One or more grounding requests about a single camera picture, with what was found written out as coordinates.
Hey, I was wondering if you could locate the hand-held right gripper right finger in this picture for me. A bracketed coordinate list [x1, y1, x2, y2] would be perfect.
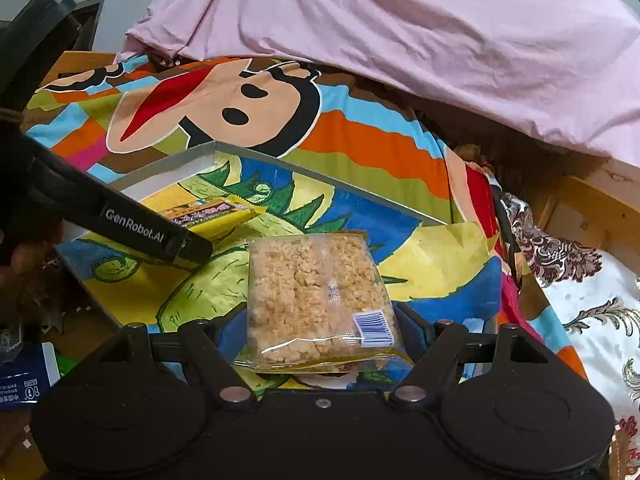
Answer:
[390, 302, 547, 407]

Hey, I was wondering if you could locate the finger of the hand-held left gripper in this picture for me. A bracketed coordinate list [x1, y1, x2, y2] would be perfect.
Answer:
[172, 230, 215, 265]

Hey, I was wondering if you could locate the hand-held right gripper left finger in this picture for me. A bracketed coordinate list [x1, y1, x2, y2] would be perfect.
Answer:
[100, 304, 256, 407]

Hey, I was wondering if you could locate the yellow green snack packet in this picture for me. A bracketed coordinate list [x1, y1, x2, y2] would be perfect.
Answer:
[157, 196, 263, 243]

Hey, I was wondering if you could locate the grey metal tray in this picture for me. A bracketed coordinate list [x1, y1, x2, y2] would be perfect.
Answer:
[54, 140, 501, 391]

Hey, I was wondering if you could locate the clear rice crisp packet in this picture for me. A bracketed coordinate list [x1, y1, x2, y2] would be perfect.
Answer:
[235, 230, 416, 376]

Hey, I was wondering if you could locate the blue snack packet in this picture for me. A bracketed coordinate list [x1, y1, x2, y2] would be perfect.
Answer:
[0, 342, 62, 411]

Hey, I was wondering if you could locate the person's left hand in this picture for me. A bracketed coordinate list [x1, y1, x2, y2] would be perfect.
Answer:
[0, 240, 63, 286]

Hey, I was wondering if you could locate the white floral quilt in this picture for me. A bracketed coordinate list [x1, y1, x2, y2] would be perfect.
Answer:
[495, 192, 640, 480]

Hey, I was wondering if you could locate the printed cartoon blanket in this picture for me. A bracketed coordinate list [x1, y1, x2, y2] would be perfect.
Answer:
[0, 55, 591, 480]

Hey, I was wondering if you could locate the dark window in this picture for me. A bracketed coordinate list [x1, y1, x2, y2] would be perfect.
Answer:
[75, 0, 107, 53]

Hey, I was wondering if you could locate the pink bed sheet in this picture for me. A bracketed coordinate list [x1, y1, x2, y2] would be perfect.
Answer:
[115, 0, 640, 168]

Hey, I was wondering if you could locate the wooden bed frame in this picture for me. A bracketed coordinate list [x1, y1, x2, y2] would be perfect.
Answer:
[40, 50, 640, 261]

